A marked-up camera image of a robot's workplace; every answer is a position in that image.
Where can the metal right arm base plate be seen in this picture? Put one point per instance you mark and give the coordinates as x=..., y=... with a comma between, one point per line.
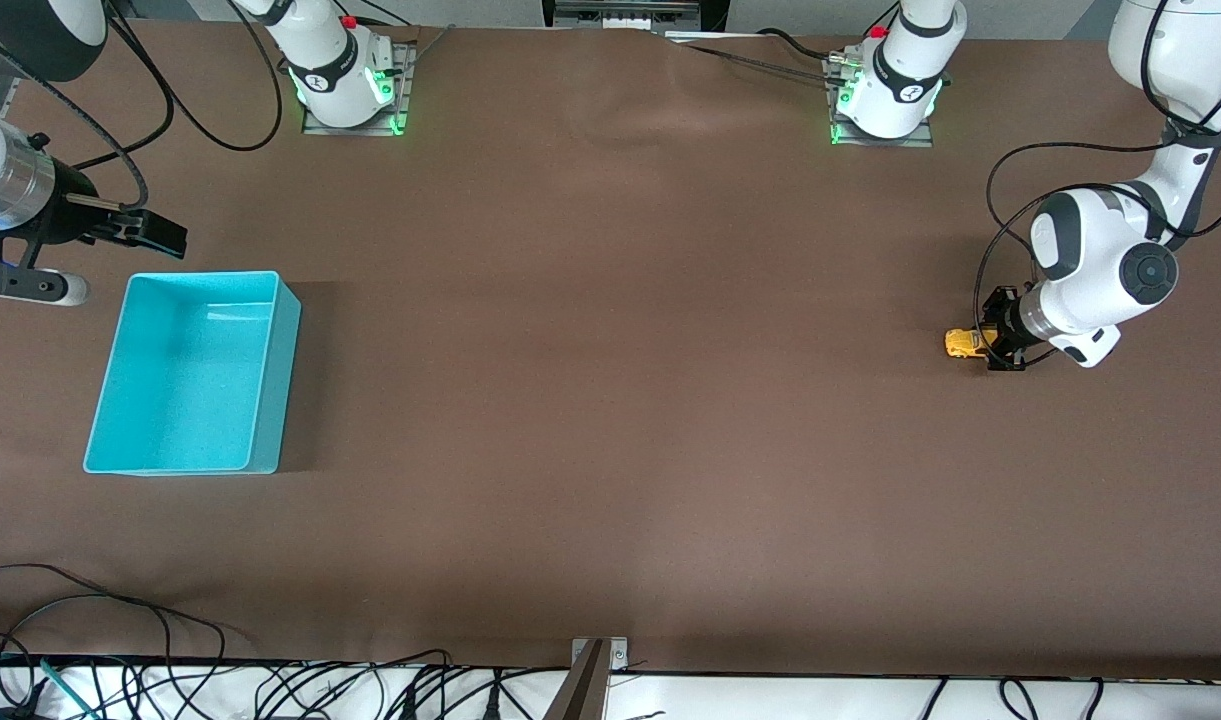
x=407, y=90

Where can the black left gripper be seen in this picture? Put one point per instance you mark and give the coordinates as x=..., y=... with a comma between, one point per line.
x=1003, y=322

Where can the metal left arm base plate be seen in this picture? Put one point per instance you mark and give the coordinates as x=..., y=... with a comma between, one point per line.
x=915, y=141

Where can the small metal table bracket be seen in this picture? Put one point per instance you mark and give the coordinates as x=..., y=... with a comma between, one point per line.
x=618, y=655

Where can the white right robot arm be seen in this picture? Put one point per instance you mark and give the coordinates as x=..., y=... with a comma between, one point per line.
x=332, y=65

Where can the dark grey camera pole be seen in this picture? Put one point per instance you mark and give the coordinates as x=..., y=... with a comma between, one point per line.
x=580, y=690

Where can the black power strip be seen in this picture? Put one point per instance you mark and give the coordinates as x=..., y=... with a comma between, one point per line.
x=625, y=12

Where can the yellow beetle toy car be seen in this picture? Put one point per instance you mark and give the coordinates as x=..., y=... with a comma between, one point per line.
x=962, y=343

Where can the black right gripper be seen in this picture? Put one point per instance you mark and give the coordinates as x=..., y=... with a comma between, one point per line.
x=70, y=207

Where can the teal plastic bin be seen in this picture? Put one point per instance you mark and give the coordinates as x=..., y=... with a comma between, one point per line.
x=185, y=380

